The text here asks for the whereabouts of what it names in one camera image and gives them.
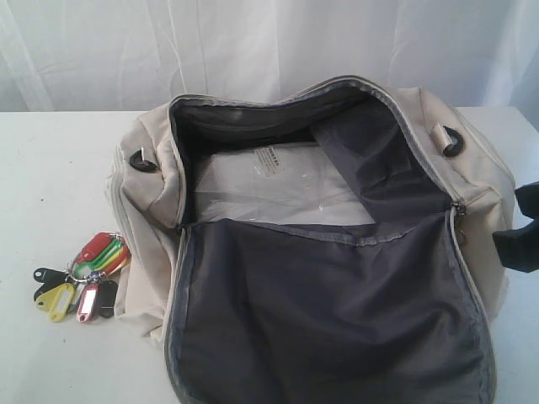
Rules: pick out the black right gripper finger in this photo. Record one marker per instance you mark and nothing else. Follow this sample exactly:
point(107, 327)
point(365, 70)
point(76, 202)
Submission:
point(518, 249)
point(527, 197)

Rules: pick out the cream fabric duffel bag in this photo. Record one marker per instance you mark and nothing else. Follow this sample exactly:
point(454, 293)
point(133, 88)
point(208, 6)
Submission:
point(395, 311)

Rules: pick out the clear plastic wrap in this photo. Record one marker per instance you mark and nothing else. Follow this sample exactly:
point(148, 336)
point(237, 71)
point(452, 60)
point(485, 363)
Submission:
point(286, 184)

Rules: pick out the metal main zipper pull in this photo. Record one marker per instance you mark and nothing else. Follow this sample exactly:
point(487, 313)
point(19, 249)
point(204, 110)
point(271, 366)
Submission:
point(459, 213)

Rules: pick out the white backdrop curtain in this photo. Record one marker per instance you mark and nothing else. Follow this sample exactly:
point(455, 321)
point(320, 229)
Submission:
point(134, 55)

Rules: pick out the bunch of colourful key tags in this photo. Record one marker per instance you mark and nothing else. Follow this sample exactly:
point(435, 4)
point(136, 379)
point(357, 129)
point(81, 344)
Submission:
point(87, 288)

